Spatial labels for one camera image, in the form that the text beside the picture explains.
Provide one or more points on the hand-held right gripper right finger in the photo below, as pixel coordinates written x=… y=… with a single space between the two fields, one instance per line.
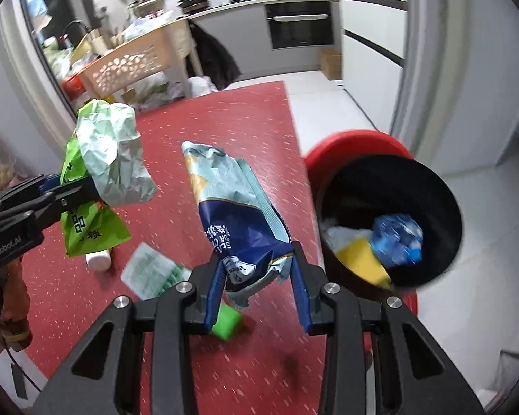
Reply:
x=300 y=294

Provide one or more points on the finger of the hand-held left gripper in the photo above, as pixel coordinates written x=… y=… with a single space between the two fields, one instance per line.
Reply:
x=47 y=183
x=69 y=199

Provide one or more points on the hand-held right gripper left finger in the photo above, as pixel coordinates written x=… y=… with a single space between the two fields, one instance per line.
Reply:
x=214 y=294

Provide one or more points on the green snack packet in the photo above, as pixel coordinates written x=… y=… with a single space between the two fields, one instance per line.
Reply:
x=112 y=155

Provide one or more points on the yellow sponge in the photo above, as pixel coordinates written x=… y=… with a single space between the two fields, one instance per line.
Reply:
x=361 y=259

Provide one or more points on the navy and teal snack bag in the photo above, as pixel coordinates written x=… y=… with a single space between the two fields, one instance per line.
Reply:
x=233 y=216

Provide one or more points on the crinkled blue plastic packet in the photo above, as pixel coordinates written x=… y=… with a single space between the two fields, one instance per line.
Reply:
x=398 y=237

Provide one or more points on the black trash bin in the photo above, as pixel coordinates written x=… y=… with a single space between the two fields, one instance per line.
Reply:
x=393 y=177

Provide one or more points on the person's left forearm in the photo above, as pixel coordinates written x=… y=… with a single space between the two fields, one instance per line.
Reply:
x=6 y=302

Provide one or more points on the small green cap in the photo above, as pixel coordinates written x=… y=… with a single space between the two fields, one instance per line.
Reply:
x=227 y=320

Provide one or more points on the green and white packet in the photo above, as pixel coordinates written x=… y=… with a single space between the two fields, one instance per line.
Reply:
x=153 y=274

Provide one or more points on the small white bottle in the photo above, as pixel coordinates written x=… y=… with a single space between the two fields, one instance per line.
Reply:
x=98 y=261

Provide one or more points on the red plastic basket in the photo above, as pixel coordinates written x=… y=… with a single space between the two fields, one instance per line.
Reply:
x=74 y=85

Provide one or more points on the beige perforated plastic chair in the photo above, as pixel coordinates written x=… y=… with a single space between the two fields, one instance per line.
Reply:
x=129 y=62

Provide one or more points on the kitchen faucet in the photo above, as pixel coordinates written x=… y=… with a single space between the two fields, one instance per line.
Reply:
x=75 y=28

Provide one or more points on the red round stool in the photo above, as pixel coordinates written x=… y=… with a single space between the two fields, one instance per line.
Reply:
x=354 y=142

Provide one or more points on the white plastic bag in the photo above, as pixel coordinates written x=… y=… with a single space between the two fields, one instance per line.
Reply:
x=201 y=85

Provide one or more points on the black jacket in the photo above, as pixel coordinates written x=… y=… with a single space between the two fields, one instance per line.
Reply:
x=212 y=56

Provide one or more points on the cardboard box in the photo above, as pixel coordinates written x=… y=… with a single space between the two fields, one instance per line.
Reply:
x=331 y=64

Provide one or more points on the built-in black oven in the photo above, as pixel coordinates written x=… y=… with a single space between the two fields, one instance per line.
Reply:
x=300 y=26

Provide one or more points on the white refrigerator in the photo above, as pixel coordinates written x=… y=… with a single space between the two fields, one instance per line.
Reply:
x=372 y=21

